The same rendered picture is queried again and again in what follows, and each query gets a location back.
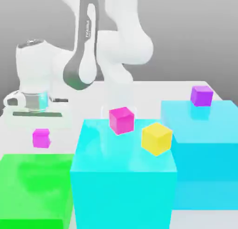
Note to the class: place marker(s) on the small purple cube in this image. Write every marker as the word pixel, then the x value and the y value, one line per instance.
pixel 201 95

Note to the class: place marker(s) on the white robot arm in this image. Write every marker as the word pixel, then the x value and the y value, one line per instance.
pixel 128 46

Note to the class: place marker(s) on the large light blue box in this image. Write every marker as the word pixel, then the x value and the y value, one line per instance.
pixel 206 158

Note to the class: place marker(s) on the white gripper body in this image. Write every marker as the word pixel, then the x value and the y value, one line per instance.
pixel 37 121

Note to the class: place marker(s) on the large green box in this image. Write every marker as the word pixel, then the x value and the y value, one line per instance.
pixel 35 188

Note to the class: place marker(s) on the small magenta cube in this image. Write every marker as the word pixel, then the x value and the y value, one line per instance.
pixel 40 138

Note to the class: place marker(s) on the large cyan box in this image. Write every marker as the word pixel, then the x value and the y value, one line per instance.
pixel 122 191

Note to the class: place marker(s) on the small yellow cube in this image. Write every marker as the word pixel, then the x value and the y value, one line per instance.
pixel 156 139

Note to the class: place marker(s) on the small pink cube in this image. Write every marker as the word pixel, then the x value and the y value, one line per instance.
pixel 121 122

